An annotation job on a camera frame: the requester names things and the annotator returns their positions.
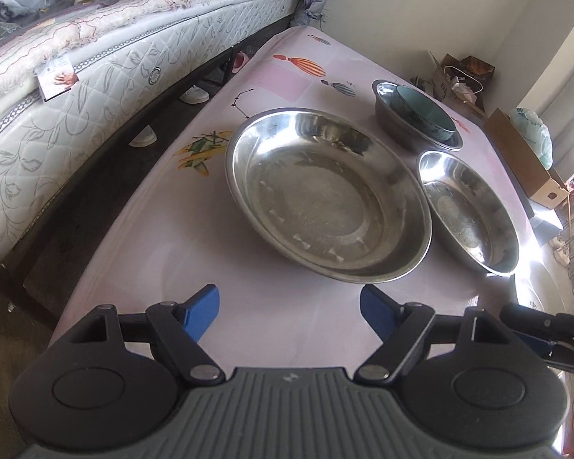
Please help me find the small steel bowl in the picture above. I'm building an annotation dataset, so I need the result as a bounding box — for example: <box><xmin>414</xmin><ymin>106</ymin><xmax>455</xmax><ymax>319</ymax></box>
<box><xmin>416</xmin><ymin>150</ymin><xmax>519</xmax><ymax>278</ymax></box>

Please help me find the large steel bowl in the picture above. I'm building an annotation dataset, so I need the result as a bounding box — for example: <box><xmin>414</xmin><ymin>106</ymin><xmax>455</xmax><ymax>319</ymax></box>
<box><xmin>225</xmin><ymin>108</ymin><xmax>432</xmax><ymax>283</ymax></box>

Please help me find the teal ceramic bowl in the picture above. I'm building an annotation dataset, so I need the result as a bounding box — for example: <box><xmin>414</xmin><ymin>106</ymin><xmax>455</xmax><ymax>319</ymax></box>
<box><xmin>390</xmin><ymin>85</ymin><xmax>456</xmax><ymax>142</ymax></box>

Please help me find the medium steel bowl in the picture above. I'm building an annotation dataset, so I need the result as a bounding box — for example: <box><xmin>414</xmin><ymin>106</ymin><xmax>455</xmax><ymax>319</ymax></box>
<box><xmin>372</xmin><ymin>80</ymin><xmax>463</xmax><ymax>153</ymax></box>

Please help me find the long cardboard box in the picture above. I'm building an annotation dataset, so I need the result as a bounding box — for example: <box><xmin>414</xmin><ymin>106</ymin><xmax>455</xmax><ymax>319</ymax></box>
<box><xmin>483</xmin><ymin>109</ymin><xmax>568</xmax><ymax>209</ymax></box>

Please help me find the pink patterned tablecloth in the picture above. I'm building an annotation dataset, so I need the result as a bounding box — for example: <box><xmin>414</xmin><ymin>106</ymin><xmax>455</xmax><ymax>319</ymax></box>
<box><xmin>58</xmin><ymin>28</ymin><xmax>398</xmax><ymax>372</ymax></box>

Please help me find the green white plastic bag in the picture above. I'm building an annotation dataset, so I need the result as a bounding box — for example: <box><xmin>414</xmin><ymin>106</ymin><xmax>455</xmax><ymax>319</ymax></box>
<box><xmin>509</xmin><ymin>107</ymin><xmax>553</xmax><ymax>170</ymax></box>

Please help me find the white shoe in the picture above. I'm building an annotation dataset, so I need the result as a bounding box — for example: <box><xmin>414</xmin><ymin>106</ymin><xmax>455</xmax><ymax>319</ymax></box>
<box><xmin>128</xmin><ymin>125</ymin><xmax>157</xmax><ymax>148</ymax></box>

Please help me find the brown cardboard box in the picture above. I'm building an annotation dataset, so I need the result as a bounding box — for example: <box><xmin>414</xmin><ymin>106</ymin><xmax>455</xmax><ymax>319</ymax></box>
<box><xmin>429</xmin><ymin>52</ymin><xmax>496</xmax><ymax>118</ymax></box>

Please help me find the white quilted mattress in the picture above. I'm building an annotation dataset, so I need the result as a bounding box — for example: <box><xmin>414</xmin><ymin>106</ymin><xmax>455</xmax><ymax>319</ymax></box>
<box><xmin>0</xmin><ymin>0</ymin><xmax>300</xmax><ymax>261</ymax></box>

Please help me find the mattress label tag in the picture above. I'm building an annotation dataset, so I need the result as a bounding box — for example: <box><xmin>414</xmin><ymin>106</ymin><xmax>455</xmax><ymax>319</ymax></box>
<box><xmin>35</xmin><ymin>55</ymin><xmax>80</xmax><ymax>102</ymax></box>

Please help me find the black bed frame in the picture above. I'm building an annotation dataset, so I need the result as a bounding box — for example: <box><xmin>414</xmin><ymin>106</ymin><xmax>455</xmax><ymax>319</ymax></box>
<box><xmin>0</xmin><ymin>18</ymin><xmax>290</xmax><ymax>329</ymax></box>

